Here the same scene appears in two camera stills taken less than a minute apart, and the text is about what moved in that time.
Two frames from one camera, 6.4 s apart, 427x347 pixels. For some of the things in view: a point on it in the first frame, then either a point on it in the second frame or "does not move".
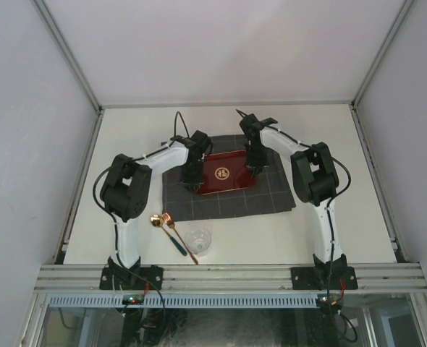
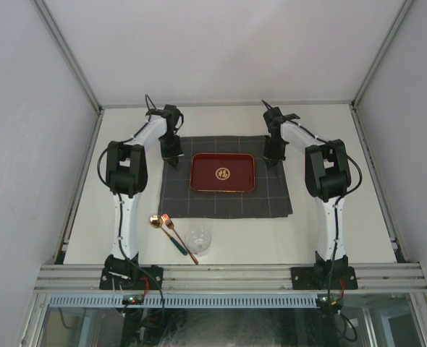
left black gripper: x=195 y=183 to x=172 y=157
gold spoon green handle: x=158 y=221 does not move
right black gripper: x=256 y=168 to x=272 y=158
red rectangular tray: x=225 y=171 does not move
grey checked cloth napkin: x=270 y=194 does not move
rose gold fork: x=167 y=216 does not move
